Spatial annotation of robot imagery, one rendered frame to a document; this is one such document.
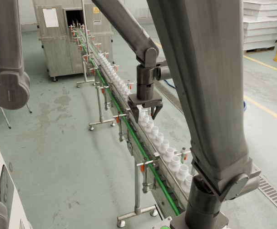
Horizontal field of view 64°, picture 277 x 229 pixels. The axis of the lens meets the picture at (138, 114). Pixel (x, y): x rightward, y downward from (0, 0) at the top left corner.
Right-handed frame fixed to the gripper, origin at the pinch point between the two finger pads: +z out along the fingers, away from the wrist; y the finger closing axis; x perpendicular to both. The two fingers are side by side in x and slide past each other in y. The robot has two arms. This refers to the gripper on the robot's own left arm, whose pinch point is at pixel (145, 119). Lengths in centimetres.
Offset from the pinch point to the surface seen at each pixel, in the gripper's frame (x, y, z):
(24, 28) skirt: -936, 134, 135
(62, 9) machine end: -391, 4, 9
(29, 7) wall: -940, 97, 61
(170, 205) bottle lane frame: 9.0, -9.1, 42.2
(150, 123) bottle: -30.7, -15.4, 25.9
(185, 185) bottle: 12.4, -12.5, 26.6
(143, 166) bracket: -9.0, -3.3, 33.2
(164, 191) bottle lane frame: 2.3, -9.1, 40.7
